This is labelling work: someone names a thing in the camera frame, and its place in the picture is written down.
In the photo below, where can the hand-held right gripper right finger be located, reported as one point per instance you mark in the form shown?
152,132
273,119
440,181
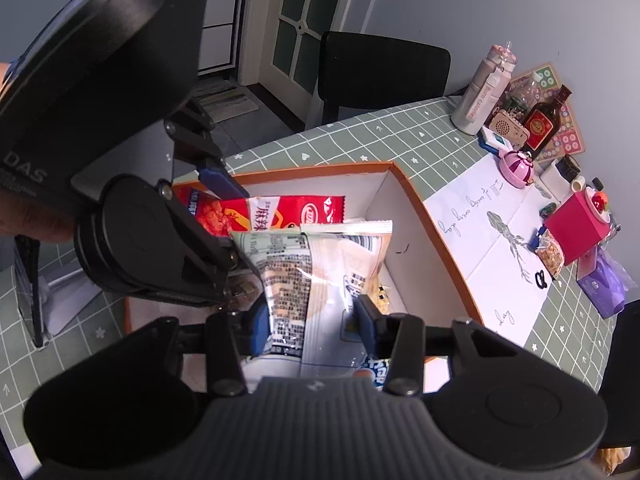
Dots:
365,325

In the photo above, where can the purple tissue pack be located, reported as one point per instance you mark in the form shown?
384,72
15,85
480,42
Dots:
600,285

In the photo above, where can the door with glass panels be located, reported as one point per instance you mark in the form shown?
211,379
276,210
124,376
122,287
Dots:
300,25

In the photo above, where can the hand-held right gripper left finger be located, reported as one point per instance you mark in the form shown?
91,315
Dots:
261,330

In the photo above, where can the small wooden radio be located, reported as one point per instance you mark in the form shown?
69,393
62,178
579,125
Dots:
507,127

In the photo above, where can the person's left hand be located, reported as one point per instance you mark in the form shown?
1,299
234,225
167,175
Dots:
35,220

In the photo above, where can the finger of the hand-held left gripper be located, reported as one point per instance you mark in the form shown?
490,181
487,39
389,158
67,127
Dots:
220,180
225,265

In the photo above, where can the white box with orange edge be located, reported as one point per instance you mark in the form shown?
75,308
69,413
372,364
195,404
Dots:
400,240

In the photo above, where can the white paper table runner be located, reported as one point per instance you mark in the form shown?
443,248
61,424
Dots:
500,240

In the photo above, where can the small red toy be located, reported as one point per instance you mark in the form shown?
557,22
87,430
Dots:
598,200

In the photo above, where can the red snack packet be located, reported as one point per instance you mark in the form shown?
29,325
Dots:
300,210

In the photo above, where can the pink square box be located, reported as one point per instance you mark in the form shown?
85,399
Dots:
575,230

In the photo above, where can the grey metal stand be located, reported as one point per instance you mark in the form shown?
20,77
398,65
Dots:
65,300

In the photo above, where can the white water bottle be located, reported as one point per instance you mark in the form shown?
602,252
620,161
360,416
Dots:
480,95

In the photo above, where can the white drawer cabinet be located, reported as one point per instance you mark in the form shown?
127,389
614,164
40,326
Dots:
220,15

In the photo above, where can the board with round dots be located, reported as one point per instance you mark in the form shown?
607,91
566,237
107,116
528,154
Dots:
565,130

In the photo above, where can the clear bag of nuts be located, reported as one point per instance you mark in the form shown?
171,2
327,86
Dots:
550,255

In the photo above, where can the white and blue snack packet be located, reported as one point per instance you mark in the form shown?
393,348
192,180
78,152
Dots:
320,280

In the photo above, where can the black chair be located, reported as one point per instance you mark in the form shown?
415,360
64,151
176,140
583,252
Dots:
622,375
380,75

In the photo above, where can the small blue and white box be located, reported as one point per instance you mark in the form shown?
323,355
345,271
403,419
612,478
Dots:
494,141

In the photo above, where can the brown glass bottle red label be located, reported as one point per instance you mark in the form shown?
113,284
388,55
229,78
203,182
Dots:
540,125

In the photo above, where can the grey floor mat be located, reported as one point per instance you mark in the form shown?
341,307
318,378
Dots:
227,102

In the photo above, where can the clear plastic bottle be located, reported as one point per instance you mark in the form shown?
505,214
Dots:
525,95

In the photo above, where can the pink round container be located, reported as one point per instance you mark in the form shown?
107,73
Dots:
517,169

